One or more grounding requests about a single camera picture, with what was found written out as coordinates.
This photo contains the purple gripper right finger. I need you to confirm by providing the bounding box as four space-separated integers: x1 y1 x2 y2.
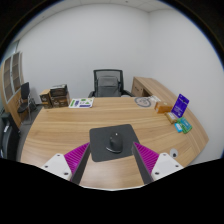
132 141 184 185

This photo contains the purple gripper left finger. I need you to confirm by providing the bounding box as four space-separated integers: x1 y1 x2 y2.
40 142 92 185

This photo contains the black computer mouse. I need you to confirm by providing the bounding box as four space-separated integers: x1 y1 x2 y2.
107 132 123 153

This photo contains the dark grey mouse pad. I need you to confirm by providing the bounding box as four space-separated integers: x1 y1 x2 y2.
89 124 139 162

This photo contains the blue small packet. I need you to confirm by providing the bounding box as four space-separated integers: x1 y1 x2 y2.
174 123 183 133

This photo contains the tan small box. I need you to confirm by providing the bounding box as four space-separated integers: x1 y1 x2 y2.
165 112 177 124

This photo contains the green packet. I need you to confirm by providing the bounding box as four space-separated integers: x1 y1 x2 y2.
177 117 192 134

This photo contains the orange brown box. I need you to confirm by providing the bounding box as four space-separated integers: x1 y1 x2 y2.
155 102 173 113

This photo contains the white green leaflet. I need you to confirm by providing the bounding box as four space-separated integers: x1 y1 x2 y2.
69 98 94 108

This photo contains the large dark cardboard box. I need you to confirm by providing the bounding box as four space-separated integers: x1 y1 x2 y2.
50 84 70 108

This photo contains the purple standing sign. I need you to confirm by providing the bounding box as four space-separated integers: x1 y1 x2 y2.
171 94 189 118

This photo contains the black chair at left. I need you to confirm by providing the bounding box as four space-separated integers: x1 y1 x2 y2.
0 112 20 161

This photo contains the wooden side cabinet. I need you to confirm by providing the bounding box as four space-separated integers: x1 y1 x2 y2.
131 77 177 103

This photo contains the black visitor chair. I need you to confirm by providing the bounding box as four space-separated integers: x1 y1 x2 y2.
17 82 37 115

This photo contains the black mesh office chair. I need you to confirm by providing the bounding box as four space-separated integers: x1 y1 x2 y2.
89 69 133 98

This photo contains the wooden bookshelf cabinet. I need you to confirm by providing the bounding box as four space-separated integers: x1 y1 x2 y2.
0 52 28 127

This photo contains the desk cable grommet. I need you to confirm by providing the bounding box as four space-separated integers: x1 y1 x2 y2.
170 148 178 158

